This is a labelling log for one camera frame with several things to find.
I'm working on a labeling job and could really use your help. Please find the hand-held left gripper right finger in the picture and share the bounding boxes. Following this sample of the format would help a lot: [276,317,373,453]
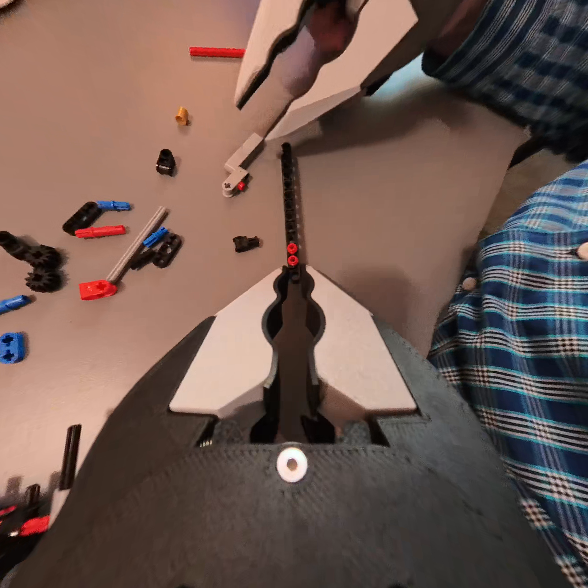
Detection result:
[296,266,417,430]

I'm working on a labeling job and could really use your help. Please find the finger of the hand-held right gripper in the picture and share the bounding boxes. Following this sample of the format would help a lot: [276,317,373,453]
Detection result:
[264,0,419,141]
[234,0,322,111]

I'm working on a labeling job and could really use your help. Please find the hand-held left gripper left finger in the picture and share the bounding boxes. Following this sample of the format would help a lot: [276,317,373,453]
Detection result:
[169,267,296,430]

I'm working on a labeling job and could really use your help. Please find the grey lego liftarm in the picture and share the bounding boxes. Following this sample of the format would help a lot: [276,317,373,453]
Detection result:
[222,133,266,198]

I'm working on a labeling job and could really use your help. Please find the long black lego beam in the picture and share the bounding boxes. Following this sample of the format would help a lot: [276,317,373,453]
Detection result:
[279,142,307,281]

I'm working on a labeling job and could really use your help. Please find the red lego axle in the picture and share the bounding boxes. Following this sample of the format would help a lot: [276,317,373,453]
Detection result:
[189,46,245,59]

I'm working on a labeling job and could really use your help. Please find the red lego connector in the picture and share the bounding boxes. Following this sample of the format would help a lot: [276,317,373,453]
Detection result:
[79,280,119,300]

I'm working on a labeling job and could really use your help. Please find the long grey lego axle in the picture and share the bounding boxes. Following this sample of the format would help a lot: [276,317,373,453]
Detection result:
[107,206,168,283]

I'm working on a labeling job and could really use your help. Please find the black lego axle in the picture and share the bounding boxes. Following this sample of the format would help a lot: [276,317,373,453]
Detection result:
[60,424,82,490]

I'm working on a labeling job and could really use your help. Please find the red lego pin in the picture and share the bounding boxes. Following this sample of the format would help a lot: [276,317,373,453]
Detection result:
[74,224,126,239]

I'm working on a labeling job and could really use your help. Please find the black thin lego liftarm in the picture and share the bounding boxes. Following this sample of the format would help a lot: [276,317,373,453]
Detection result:
[62,201,103,236]

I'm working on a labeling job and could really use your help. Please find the blue two-hole lego liftarm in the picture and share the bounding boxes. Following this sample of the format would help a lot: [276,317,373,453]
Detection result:
[0,332,27,364]

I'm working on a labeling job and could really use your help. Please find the black angled lego connector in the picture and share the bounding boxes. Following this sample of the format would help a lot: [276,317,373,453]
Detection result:
[0,231,33,262]

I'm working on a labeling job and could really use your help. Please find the partly built lego model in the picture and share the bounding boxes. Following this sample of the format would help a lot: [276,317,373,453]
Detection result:
[0,475,62,552]

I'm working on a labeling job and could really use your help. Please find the dark furniture leg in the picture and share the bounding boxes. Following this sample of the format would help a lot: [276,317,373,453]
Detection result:
[509,133,575,170]

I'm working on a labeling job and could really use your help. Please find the person in plaid shirt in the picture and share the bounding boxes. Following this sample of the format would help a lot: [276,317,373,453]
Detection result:
[427,161,588,588]

